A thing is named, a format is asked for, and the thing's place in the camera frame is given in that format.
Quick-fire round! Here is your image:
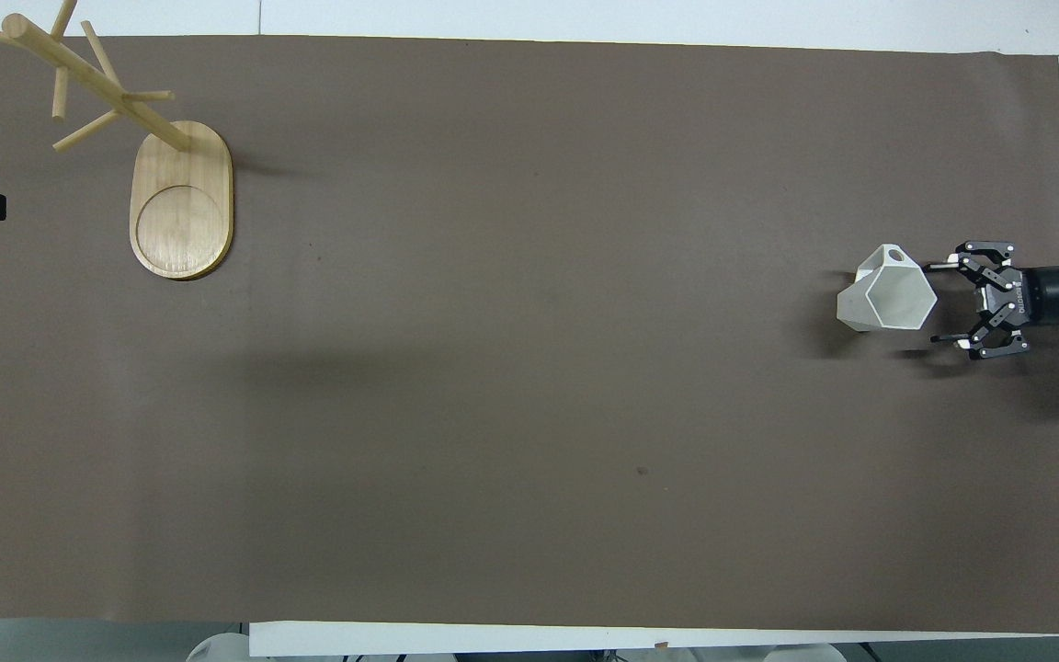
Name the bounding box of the wooden cup rack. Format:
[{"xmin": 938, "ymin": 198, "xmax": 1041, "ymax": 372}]
[{"xmin": 0, "ymin": 0, "xmax": 234, "ymax": 282}]

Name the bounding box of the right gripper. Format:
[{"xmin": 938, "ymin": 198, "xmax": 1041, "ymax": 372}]
[{"xmin": 925, "ymin": 240, "xmax": 1059, "ymax": 361}]

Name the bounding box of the white faceted cup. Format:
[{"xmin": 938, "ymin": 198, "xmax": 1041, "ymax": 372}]
[{"xmin": 837, "ymin": 244, "xmax": 940, "ymax": 335}]

